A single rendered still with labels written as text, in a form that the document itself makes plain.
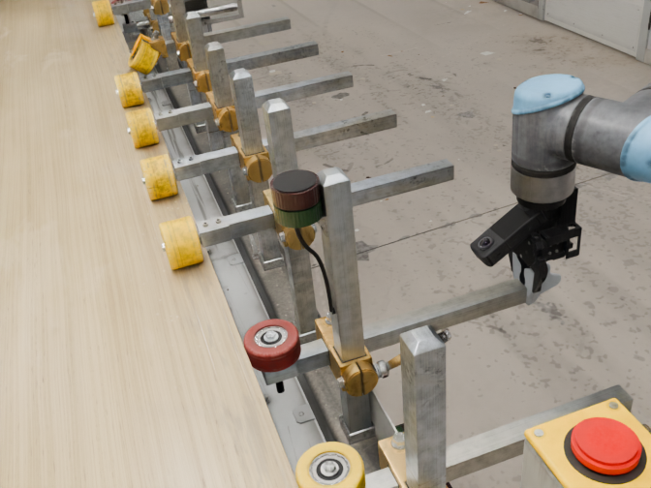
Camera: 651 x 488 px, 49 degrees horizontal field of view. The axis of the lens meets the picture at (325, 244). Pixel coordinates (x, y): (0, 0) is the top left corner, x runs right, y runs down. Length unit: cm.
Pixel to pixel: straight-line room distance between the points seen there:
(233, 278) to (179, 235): 49
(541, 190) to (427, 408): 41
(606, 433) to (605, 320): 201
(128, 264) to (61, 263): 12
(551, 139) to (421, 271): 168
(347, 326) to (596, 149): 40
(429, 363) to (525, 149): 41
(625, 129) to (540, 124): 11
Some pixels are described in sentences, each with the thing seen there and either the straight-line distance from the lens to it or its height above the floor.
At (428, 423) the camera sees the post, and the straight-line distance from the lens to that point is 79.
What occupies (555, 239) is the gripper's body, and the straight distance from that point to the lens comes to 113.
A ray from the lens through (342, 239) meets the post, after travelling 92.
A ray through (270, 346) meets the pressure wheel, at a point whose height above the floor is 91.
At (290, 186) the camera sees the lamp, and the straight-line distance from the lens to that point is 86.
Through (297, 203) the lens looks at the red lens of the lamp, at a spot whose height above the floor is 115.
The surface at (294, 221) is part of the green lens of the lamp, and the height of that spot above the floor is 113.
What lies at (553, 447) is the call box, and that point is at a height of 122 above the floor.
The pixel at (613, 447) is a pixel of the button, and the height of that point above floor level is 123.
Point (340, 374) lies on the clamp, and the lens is 105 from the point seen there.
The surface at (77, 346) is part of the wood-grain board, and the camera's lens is 114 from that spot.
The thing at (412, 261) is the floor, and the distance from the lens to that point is 269.
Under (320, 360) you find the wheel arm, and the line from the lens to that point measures 108.
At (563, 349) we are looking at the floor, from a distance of 237.
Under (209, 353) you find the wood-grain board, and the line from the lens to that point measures 105.
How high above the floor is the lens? 159
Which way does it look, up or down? 34 degrees down
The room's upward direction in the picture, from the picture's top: 7 degrees counter-clockwise
